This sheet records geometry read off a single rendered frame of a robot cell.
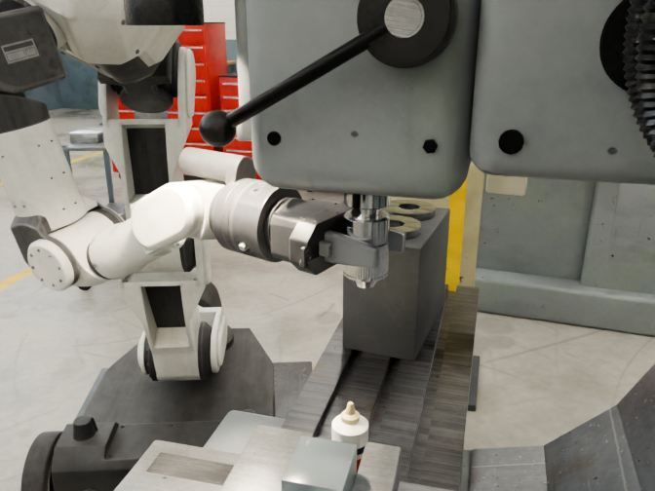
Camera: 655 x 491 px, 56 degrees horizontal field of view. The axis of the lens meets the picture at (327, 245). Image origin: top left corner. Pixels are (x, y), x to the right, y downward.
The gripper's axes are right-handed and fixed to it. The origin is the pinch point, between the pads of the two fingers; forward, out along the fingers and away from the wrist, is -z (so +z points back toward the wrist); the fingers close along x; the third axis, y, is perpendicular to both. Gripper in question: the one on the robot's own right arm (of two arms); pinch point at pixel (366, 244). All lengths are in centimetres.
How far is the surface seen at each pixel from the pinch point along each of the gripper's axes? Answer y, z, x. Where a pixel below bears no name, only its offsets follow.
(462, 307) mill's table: 28, 6, 47
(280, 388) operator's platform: 84, 72, 73
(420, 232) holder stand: 8.6, 7.8, 29.6
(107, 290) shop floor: 126, 255, 143
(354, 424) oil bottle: 18.8, -1.8, -4.4
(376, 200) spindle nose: -5.4, -1.8, -1.4
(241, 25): -21.1, 10.9, -5.8
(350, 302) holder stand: 19.5, 15.2, 21.9
